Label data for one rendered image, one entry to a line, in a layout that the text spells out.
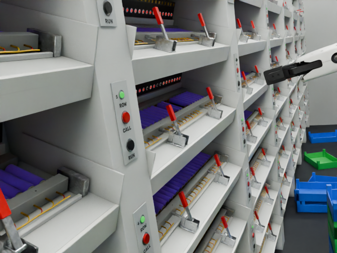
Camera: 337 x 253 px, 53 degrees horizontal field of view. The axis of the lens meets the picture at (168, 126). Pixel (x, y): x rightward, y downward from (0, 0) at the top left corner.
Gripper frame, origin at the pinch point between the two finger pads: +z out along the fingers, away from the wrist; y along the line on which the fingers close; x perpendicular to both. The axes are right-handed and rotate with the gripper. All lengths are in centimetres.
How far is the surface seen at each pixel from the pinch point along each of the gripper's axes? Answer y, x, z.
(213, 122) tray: 9.5, -7.9, 20.3
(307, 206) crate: 147, -100, 28
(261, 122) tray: 83, -25, 25
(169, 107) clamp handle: -12.8, 0.9, 20.2
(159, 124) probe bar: -10.8, -2.1, 24.9
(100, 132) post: -39.6, 2.3, 18.1
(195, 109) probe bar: 11.3, -3.3, 24.7
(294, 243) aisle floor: 108, -103, 33
